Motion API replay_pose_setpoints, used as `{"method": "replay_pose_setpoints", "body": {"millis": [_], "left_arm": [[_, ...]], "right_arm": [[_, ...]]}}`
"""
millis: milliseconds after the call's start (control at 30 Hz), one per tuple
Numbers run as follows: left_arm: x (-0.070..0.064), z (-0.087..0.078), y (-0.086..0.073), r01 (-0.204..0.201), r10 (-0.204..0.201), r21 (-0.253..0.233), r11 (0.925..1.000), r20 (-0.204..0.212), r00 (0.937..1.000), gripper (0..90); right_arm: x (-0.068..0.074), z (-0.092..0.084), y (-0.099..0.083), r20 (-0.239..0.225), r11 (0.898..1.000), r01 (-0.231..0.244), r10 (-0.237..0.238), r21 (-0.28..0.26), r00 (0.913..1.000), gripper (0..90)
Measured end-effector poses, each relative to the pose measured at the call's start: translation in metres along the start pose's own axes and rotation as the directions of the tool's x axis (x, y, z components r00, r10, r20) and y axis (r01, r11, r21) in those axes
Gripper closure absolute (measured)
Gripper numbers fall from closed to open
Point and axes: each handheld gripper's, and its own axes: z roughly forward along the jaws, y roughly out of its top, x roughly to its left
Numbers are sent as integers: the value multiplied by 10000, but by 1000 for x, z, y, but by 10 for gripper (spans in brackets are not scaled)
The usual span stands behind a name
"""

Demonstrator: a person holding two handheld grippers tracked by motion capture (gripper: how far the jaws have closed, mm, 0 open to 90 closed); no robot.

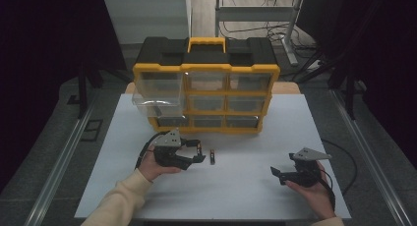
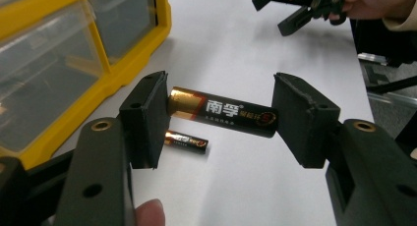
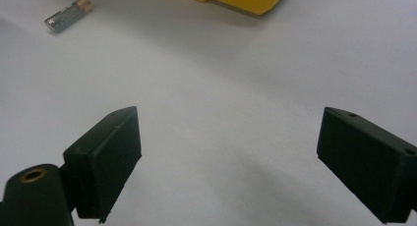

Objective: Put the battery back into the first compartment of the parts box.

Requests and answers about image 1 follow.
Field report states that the hand-held gripper black cable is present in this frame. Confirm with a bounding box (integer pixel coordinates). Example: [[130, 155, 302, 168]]
[[314, 138, 359, 211], [135, 131, 171, 170]]

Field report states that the aluminium rail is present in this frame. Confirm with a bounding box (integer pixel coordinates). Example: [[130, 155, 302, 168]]
[[24, 89, 100, 226], [328, 87, 413, 226]]

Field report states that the left hand-held gripper black cable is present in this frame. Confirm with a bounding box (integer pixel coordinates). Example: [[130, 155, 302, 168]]
[[135, 131, 171, 170]]

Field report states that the right hand-held gripper black cable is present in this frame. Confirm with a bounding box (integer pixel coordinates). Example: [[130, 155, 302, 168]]
[[314, 138, 359, 211]]

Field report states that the dark curtain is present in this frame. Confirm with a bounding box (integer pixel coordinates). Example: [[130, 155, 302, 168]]
[[0, 0, 127, 193], [303, 0, 417, 170]]

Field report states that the person's left hand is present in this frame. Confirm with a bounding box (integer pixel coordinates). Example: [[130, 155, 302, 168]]
[[137, 145, 182, 183]]

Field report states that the grey metal desk frame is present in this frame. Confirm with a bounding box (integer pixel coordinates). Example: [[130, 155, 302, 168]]
[[214, 0, 305, 67]]

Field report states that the grid of clear organizer drawers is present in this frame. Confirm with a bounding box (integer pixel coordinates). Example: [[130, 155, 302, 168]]
[[153, 71, 273, 129]]

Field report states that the person's right hand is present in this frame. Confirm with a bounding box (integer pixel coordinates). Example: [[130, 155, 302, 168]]
[[284, 161, 336, 220]]

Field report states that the white cabinet panel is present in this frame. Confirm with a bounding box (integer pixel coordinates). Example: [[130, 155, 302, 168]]
[[103, 0, 193, 45]]

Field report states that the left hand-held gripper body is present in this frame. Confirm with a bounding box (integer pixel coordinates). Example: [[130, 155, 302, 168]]
[[152, 128, 182, 167]]

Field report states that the tangle of black floor cables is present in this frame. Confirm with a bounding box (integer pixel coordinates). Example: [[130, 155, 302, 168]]
[[218, 0, 318, 52]]

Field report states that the yellow black drawer organizer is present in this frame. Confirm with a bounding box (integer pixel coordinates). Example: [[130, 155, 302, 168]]
[[132, 36, 281, 136]]

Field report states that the black metal stand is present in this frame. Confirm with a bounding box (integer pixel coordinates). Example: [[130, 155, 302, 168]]
[[76, 60, 133, 120], [292, 50, 359, 121]]

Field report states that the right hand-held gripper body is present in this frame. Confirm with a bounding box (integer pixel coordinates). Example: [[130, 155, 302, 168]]
[[288, 147, 332, 189]]

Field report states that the clear plastic drawer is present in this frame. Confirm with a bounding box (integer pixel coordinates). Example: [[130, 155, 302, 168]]
[[132, 71, 185, 118]]

